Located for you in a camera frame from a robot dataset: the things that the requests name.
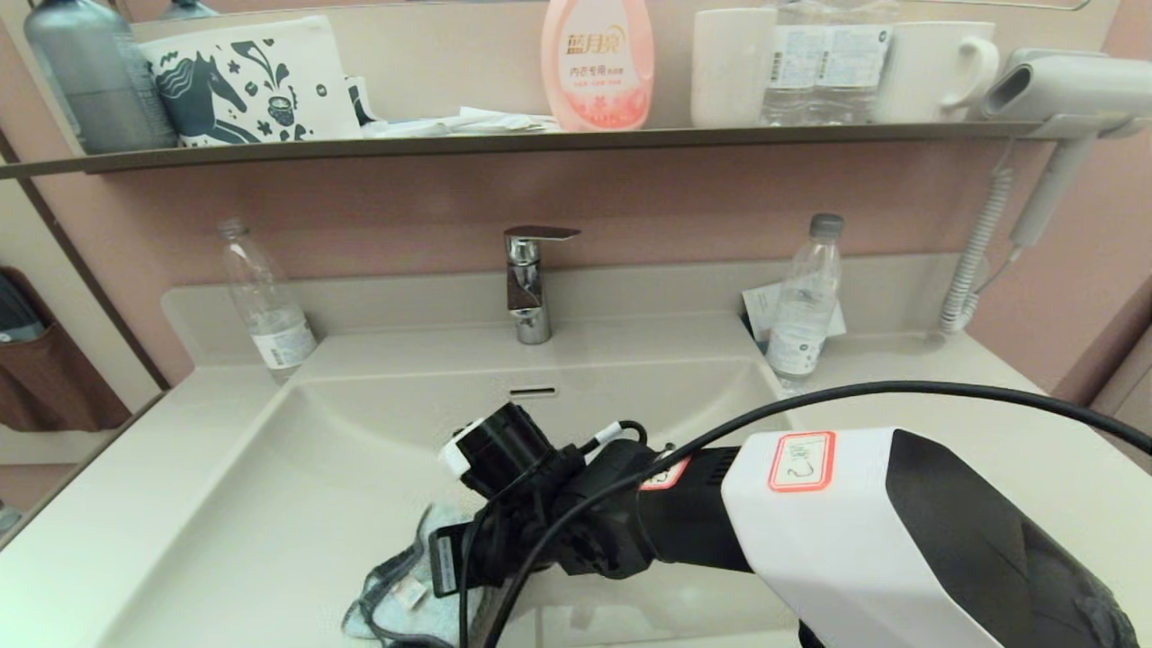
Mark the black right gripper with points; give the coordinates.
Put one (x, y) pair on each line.
(450, 562)

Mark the grey fluffy cleaning cloth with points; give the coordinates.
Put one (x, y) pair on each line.
(405, 603)

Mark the chrome faucet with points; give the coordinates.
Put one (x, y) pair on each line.
(526, 286)

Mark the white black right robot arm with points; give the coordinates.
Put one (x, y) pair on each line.
(855, 540)

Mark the beige sink basin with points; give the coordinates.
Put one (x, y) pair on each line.
(270, 504)

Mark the clear bottle without cap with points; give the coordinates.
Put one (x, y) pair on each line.
(268, 313)

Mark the paper packet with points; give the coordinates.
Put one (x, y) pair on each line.
(759, 308)

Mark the clear bottle with grey cap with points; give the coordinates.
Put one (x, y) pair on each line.
(804, 306)

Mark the white paper sachets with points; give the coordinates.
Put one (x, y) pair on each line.
(486, 121)

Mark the small printed white item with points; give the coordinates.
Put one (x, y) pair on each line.
(363, 101)

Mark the dark grey pocketed item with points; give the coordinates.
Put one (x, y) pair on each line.
(18, 313)

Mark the pink detergent bottle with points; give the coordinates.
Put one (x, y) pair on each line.
(596, 72)

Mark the white horse print pouch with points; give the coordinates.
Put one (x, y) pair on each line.
(247, 85)

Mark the grey translucent bottle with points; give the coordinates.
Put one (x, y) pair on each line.
(94, 81)

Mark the grey hair dryer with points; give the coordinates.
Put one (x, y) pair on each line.
(1071, 85)

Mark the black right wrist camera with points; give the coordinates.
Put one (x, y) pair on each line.
(495, 445)

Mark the grey wall shelf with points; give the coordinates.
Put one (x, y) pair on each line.
(720, 137)

